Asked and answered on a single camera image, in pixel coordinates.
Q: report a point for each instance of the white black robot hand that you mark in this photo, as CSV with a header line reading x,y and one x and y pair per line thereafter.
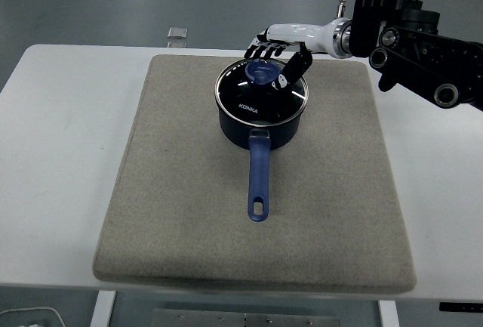
x,y
298,31

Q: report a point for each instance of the glass pot lid blue knob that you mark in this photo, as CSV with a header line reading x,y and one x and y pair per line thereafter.
x,y
256,96

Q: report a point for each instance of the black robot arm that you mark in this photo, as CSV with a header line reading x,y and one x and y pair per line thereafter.
x,y
411,44

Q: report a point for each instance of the small silver floor plate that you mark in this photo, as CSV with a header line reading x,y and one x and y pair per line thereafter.
x,y
177,32

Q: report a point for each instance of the beige fabric mat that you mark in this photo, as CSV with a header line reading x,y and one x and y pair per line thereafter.
x,y
188,210

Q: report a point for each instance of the grey metal plate with screws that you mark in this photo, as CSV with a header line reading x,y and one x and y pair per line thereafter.
x,y
245,318

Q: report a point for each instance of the white table leg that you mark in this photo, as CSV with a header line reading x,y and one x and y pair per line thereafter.
x,y
388,313
103,309

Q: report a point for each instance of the black flat bar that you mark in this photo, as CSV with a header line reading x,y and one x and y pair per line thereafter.
x,y
461,306

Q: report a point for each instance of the white rounded tray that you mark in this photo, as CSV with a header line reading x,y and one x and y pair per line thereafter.
x,y
32,317

